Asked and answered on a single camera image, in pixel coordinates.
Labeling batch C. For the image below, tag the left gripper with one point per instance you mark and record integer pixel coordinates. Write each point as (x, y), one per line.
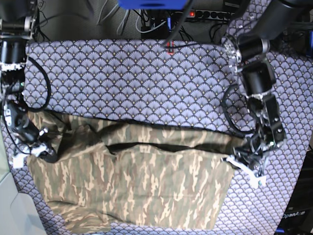
(252, 156)

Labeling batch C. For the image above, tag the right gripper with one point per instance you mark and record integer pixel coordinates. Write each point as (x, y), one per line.
(36, 144)

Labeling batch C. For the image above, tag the camouflage T-shirt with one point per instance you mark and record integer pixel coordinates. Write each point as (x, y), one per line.
(145, 175)

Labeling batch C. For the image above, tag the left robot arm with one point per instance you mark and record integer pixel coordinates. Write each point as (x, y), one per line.
(247, 53)

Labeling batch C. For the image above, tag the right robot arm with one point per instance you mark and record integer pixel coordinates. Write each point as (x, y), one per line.
(18, 22)

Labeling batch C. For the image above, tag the white plastic bin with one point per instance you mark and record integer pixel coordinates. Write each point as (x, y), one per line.
(18, 215)

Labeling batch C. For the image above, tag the black OpenArm box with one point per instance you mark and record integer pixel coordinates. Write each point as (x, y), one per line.
(298, 217)

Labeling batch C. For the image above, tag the purple fan-pattern table cloth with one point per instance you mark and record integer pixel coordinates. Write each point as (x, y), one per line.
(139, 80)

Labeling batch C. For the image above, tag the blue clamp right edge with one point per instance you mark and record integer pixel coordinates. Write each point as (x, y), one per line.
(309, 45)

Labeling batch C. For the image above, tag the black power strip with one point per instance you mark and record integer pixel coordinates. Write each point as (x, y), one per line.
(210, 15)

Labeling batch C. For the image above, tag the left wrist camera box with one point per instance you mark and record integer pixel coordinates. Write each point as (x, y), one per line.
(256, 182)

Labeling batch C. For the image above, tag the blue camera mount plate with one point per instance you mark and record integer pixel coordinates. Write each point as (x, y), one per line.
(153, 4)

